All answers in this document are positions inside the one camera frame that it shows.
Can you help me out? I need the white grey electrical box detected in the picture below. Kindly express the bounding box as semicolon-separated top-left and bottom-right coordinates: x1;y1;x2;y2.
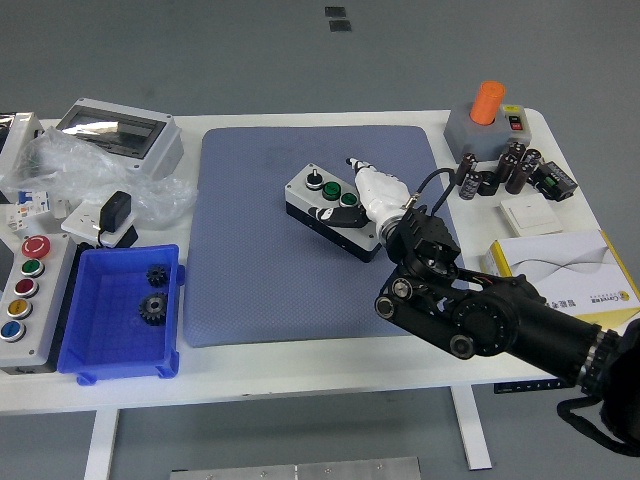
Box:
0;112;46;191

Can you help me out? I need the white table leg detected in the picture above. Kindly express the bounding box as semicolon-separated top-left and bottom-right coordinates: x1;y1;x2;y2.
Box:
83;408;121;480
448;384;494;471

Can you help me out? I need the black power adapter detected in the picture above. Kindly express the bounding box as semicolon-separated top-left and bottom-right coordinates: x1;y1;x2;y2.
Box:
96;190;140;250

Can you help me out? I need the grey five-button control box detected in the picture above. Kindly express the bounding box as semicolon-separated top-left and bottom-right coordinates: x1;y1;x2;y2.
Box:
0;233;94;375

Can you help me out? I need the grey enclosure with clear lid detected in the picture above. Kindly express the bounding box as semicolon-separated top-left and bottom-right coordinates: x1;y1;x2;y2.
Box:
53;97;185;182

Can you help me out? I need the blue plastic bin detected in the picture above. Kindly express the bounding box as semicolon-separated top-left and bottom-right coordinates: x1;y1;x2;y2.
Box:
56;243;187;386

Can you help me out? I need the blue-grey table mat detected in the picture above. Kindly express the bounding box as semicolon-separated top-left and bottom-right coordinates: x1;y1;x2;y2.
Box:
182;124;466;349

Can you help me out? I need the orange cylinder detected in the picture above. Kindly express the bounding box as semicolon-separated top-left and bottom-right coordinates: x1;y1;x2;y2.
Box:
469;81;507;126

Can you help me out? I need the grey four-button control box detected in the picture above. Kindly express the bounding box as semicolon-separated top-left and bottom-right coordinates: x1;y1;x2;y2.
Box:
283;162;386;265

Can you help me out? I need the grey metal plate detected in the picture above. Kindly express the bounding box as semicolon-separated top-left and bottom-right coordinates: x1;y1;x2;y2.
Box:
169;456;421;480

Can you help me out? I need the white wall switch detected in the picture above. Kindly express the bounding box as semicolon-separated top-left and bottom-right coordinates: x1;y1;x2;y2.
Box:
499;193;565;236

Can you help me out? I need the white wall socket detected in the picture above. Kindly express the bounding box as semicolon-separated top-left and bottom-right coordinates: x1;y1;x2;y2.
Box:
60;199;136;249

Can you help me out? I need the small black bevel gear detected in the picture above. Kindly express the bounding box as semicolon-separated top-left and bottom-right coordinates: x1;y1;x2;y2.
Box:
145;264;170;290

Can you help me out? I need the black table control panel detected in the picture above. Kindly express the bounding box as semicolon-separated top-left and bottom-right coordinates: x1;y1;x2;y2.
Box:
493;379;569;395

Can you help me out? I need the black module with green terminal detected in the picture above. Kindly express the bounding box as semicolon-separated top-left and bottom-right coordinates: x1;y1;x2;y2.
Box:
530;159;580;203

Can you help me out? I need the white yellow carton box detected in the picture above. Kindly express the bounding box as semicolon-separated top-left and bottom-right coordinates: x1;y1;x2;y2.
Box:
482;229;640;329

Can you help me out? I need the black capacitor with silver stripe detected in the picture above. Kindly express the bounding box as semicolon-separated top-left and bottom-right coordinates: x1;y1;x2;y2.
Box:
459;172;482;201

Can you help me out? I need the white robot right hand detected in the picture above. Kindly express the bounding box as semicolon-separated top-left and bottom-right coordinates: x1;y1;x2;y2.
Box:
308;156;414;236

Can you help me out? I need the grey switch box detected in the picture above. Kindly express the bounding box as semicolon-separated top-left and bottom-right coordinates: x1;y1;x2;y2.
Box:
443;103;534;164

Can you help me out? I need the large black bevel gear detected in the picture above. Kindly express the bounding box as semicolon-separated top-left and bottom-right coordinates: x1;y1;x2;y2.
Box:
137;292;170;327

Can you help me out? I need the clear plastic bag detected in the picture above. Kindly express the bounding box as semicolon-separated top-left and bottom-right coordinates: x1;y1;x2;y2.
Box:
0;125;200;231

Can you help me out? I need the white blue circuit breaker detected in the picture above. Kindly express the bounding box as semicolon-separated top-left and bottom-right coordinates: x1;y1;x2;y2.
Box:
4;188;56;234

